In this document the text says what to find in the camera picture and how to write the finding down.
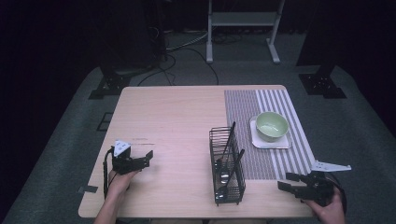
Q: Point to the grey striped placemat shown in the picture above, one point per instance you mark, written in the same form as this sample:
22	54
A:
243	109

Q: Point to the green bowl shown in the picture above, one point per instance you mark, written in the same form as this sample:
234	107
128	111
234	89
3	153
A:
271	126

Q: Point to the person's right hand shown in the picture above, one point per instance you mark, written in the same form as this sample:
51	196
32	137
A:
330	211

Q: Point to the person's left hand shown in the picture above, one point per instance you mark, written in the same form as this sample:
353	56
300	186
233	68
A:
121	183

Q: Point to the white metal stand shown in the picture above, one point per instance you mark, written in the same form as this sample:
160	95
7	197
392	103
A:
243	18

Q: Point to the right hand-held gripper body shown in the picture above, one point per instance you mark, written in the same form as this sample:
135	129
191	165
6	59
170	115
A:
317	188

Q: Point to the white square plate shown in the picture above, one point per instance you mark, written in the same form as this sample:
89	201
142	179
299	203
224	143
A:
285	143

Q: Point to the black stand base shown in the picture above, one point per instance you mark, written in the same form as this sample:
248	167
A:
323	85
112	84

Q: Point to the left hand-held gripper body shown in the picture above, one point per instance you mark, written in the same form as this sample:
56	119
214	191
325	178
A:
124	163

